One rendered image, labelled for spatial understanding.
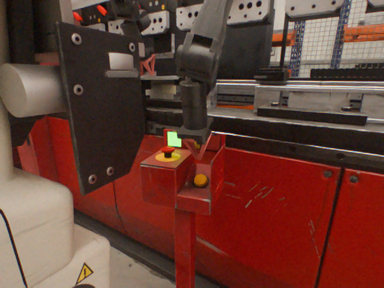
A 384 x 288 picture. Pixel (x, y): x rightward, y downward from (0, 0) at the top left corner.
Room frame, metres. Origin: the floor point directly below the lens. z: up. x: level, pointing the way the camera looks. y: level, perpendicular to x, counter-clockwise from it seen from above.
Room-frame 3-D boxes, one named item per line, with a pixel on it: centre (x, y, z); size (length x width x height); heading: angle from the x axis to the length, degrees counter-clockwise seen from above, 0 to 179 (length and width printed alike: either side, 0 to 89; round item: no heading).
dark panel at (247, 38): (1.64, 0.03, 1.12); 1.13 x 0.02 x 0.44; 57
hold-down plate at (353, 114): (0.71, -0.37, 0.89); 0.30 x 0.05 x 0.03; 57
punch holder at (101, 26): (1.31, 0.47, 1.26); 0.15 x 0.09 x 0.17; 57
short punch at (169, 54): (1.08, 0.11, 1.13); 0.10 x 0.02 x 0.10; 57
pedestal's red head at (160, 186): (0.61, 0.01, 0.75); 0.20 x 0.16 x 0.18; 70
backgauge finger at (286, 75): (0.98, -0.33, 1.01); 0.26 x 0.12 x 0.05; 147
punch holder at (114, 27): (1.20, 0.30, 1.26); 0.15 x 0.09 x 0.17; 57
